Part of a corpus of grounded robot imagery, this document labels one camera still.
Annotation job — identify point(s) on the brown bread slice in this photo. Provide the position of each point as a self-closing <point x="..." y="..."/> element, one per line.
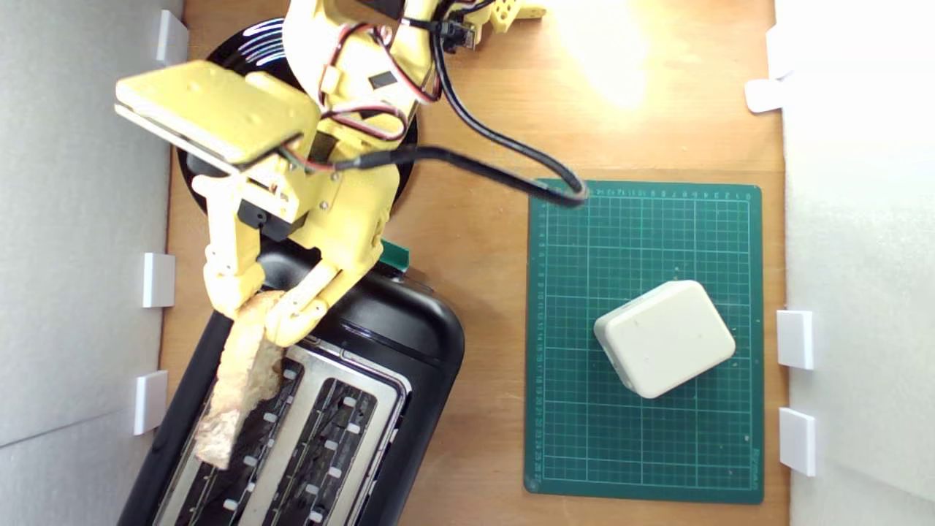
<point x="241" y="380"/>

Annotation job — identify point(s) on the green toaster lever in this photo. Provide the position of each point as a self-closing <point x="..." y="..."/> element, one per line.
<point x="397" y="256"/>

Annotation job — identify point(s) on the black two-slot toaster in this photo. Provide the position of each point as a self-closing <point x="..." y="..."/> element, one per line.
<point x="409" y="351"/>

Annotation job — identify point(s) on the black round plate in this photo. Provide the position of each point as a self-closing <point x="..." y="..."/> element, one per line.
<point x="241" y="52"/>

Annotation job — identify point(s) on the green cutting mat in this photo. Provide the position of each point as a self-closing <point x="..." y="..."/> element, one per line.
<point x="584" y="438"/>

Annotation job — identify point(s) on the white rounded block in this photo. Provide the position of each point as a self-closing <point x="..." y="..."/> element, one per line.
<point x="665" y="340"/>

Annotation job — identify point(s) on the white wall clip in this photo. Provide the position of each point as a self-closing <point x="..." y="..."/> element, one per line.
<point x="158" y="280"/>
<point x="763" y="95"/>
<point x="172" y="42"/>
<point x="150" y="402"/>
<point x="795" y="338"/>
<point x="798" y="440"/>

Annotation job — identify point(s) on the yellow wrist camera box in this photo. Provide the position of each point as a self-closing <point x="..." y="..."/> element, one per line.
<point x="212" y="109"/>

